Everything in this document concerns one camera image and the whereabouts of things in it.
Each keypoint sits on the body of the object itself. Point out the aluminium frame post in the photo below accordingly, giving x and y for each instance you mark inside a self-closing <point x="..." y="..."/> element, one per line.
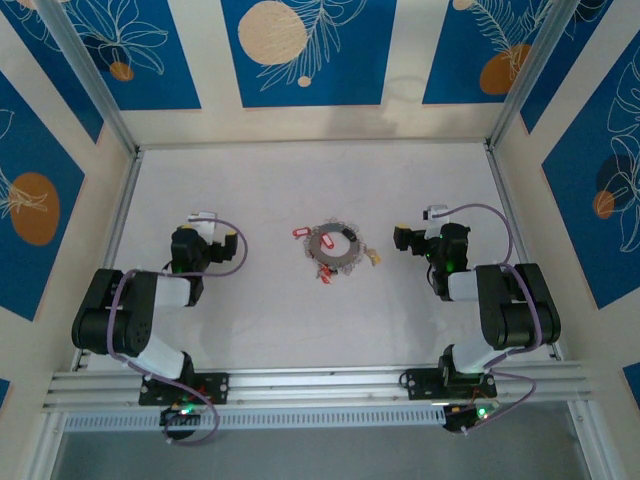
<point x="530" y="70"/>
<point x="87" y="70"/>

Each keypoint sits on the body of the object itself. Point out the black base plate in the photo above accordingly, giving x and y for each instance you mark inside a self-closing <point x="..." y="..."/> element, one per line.
<point x="417" y="385"/>
<point x="220" y="387"/>

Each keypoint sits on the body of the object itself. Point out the right controller board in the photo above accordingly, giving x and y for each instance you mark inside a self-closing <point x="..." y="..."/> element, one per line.
<point x="457" y="420"/>

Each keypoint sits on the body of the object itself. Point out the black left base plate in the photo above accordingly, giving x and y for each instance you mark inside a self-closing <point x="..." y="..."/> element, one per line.
<point x="220" y="387"/>

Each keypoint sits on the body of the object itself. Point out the black plastic key tag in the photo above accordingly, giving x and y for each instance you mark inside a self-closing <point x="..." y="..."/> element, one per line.
<point x="350" y="233"/>

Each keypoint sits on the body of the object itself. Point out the yellow plastic key tag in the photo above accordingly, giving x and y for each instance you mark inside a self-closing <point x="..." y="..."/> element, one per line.
<point x="374" y="256"/>

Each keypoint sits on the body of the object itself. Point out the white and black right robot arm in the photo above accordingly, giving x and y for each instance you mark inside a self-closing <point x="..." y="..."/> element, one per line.
<point x="462" y="286"/>

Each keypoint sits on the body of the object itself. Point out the controller board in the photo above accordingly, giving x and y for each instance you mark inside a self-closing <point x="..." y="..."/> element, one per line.
<point x="457" y="420"/>
<point x="175" y="417"/>

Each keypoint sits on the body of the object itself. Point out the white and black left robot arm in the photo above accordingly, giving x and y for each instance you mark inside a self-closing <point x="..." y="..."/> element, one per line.
<point x="165" y="292"/>

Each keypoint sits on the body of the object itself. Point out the aluminium table side rail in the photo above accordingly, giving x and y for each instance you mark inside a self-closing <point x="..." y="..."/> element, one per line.
<point x="506" y="190"/>
<point x="111" y="250"/>

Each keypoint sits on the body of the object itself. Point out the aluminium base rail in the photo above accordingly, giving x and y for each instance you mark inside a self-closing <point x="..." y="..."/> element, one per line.
<point x="315" y="385"/>

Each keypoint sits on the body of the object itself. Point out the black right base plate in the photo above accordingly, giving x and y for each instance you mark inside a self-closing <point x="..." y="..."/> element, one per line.
<point x="417" y="385"/>

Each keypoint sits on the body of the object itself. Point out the left controller board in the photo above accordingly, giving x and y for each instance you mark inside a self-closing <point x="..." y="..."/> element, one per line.
<point x="175" y="417"/>

